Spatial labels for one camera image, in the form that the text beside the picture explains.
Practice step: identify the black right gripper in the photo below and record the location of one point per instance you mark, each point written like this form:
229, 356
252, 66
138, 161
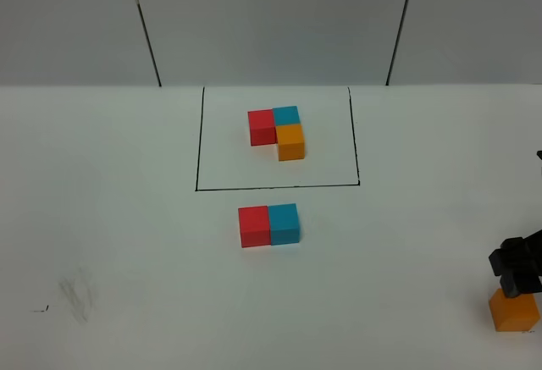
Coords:
518, 262

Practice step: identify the orange template cube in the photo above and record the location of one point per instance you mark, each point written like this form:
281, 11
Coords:
290, 142

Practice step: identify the blue template cube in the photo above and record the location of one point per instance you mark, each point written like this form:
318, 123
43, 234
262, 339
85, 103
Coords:
286, 115

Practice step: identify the red template cube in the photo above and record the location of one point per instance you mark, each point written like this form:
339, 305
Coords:
262, 127

